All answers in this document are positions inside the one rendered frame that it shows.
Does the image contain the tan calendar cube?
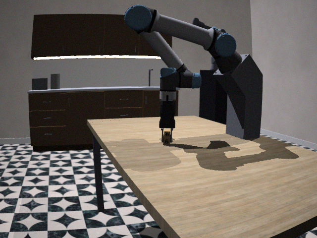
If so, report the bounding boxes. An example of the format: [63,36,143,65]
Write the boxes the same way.
[163,137,170,145]
[164,130,170,137]

